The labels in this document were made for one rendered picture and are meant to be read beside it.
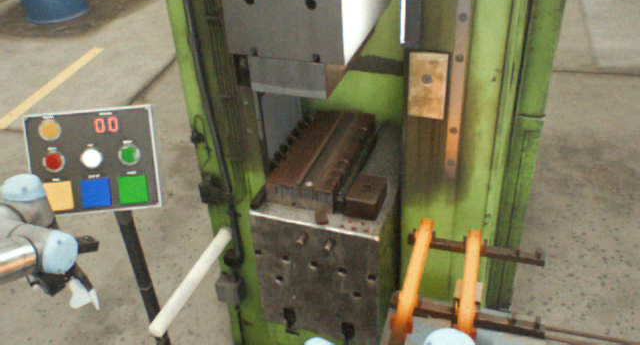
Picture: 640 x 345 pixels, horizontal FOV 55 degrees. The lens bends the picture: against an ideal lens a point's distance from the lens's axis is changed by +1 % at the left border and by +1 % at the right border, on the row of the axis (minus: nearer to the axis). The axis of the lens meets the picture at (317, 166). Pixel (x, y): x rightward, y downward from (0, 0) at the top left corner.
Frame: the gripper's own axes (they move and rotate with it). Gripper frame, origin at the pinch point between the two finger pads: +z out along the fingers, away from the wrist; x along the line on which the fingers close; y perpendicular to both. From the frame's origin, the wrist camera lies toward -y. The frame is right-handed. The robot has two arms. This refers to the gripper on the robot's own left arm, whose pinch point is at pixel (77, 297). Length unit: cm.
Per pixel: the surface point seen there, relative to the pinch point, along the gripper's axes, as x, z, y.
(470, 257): 79, -6, -46
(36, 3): -381, 74, -276
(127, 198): -10.1, -5.6, -28.8
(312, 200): 33, -2, -54
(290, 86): 30, -36, -53
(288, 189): 26, -4, -53
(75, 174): -23.6, -12.0, -25.2
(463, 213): 69, 6, -74
